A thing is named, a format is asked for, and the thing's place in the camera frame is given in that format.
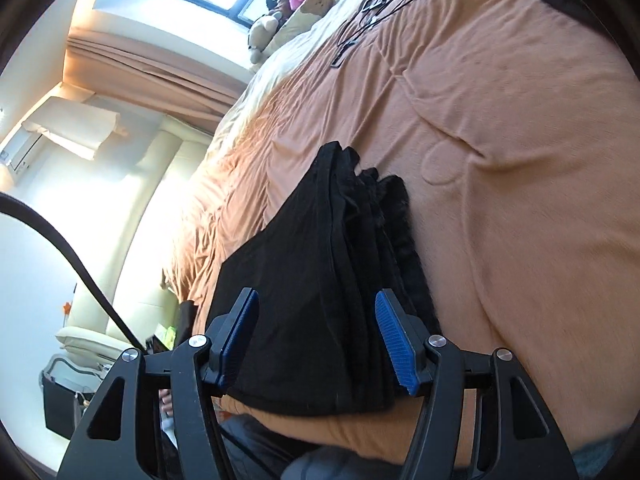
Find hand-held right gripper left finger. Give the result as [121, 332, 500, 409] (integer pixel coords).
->
[57, 287, 261, 480]

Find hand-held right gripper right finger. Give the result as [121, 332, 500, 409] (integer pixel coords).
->
[375, 288, 581, 480]

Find black pants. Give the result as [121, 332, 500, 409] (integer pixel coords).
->
[212, 141, 443, 417]

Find person's grey blue clothing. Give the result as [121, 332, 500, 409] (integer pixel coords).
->
[220, 410, 631, 480]

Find cream padded headboard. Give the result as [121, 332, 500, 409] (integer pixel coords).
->
[55, 125, 221, 361]

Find black bin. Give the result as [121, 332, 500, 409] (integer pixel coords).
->
[40, 355, 96, 433]

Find orange blanket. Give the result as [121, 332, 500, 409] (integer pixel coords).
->
[160, 0, 640, 466]

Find white air conditioner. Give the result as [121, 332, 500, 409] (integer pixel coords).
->
[0, 95, 123, 176]

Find pink curtain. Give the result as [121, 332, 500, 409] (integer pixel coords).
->
[65, 35, 251, 136]

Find beige plush toy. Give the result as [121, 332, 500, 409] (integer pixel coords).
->
[247, 10, 286, 66]

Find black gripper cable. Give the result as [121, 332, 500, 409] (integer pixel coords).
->
[0, 192, 148, 356]

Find black cables on bed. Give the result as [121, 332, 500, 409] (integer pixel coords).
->
[330, 0, 433, 68]

